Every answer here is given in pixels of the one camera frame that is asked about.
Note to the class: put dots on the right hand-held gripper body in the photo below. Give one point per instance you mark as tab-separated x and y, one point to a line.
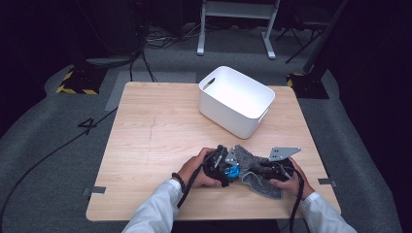
280	153

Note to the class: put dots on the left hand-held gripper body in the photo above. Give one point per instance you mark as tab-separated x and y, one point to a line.
217	166

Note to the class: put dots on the blue toy car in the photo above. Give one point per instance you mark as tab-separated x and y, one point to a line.
233	172

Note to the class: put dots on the grey fluffy cloth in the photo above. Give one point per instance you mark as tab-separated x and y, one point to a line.
259	189

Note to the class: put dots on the person's left hand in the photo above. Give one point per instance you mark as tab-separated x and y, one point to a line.
191	165

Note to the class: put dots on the person's right hand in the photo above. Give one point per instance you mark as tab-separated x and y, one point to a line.
291	188

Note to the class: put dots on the grey tape piece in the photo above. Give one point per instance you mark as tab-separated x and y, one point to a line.
97	190
327	182

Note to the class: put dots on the white plastic bin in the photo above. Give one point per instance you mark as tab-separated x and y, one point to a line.
236	97

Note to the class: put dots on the black yellow striped stand base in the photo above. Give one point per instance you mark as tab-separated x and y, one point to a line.
309	87
81	82

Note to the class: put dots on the black tripod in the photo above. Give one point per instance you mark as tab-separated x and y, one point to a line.
301	42

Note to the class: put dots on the dark metal pole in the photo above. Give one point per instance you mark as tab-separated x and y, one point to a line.
324	35

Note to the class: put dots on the white metal stand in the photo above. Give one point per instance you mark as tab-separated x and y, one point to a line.
202	32

